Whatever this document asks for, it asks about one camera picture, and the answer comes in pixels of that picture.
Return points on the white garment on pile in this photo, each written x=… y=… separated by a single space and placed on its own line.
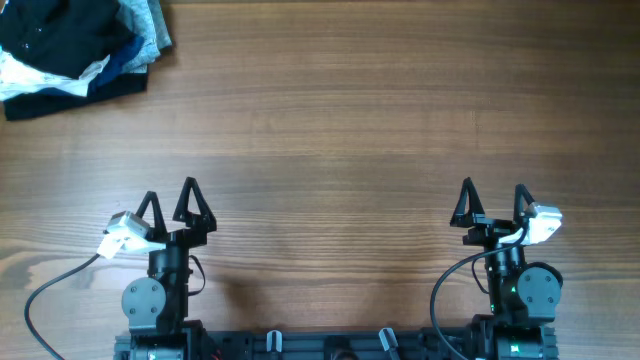
x=18 y=78

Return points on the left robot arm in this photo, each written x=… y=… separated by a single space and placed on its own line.
x=156 y=305

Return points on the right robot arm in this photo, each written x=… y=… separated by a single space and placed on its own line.
x=523 y=296

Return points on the black t-shirt with logo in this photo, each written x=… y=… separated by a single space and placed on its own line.
x=62 y=37

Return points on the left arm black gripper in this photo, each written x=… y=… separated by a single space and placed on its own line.
x=201 y=222

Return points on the right grey rail clamp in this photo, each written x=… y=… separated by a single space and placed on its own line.
x=389 y=343

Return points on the left grey rail clamp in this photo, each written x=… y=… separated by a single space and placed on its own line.
x=274 y=341

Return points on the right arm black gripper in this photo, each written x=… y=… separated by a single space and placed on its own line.
x=459 y=218

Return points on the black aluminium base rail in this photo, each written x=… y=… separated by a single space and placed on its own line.
x=417 y=344

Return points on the navy blue garment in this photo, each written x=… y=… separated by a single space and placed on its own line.
x=120 y=62

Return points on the black folded garment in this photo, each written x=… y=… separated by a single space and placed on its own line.
x=31 y=106

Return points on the grey rail clamp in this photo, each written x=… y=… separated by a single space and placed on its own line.
x=389 y=343
x=274 y=341

